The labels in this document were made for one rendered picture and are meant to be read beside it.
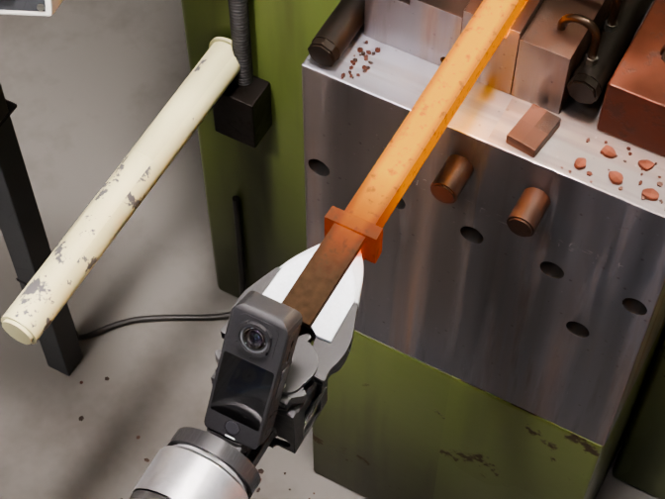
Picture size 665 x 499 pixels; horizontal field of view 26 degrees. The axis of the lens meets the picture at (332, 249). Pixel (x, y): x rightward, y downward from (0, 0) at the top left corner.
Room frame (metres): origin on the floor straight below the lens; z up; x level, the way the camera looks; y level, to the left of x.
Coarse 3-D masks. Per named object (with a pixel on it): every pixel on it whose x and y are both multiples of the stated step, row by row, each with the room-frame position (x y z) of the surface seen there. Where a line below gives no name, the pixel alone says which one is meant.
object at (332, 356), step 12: (348, 312) 0.55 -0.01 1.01; (348, 324) 0.54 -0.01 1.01; (336, 336) 0.53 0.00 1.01; (348, 336) 0.53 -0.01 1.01; (324, 348) 0.52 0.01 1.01; (336, 348) 0.52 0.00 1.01; (348, 348) 0.52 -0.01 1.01; (324, 360) 0.51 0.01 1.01; (336, 360) 0.51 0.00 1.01; (324, 372) 0.50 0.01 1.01; (324, 384) 0.49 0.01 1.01
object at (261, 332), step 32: (256, 320) 0.49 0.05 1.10; (288, 320) 0.49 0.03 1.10; (224, 352) 0.49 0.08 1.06; (256, 352) 0.48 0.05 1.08; (288, 352) 0.48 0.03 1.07; (224, 384) 0.47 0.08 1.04; (256, 384) 0.47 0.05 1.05; (224, 416) 0.46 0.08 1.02; (256, 416) 0.45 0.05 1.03; (256, 448) 0.44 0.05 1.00
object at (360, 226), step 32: (512, 0) 0.87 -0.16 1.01; (480, 32) 0.83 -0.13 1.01; (448, 64) 0.79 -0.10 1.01; (480, 64) 0.80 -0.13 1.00; (448, 96) 0.76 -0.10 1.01; (416, 128) 0.72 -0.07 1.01; (384, 160) 0.69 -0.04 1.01; (416, 160) 0.69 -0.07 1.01; (384, 192) 0.66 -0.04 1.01; (352, 224) 0.62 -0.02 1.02; (384, 224) 0.64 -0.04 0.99; (320, 256) 0.59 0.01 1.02; (352, 256) 0.59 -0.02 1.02; (320, 288) 0.57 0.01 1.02
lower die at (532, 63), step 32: (384, 0) 0.90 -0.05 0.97; (416, 0) 0.88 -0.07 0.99; (448, 0) 0.88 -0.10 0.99; (480, 0) 0.87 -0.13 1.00; (544, 0) 0.88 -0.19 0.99; (576, 0) 0.88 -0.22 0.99; (608, 0) 0.89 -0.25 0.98; (384, 32) 0.90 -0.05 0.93; (416, 32) 0.88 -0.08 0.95; (448, 32) 0.87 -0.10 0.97; (512, 32) 0.84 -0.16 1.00; (544, 32) 0.84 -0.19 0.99; (576, 32) 0.84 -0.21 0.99; (512, 64) 0.84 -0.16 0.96; (544, 64) 0.82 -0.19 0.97; (576, 64) 0.83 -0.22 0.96; (544, 96) 0.82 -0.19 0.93
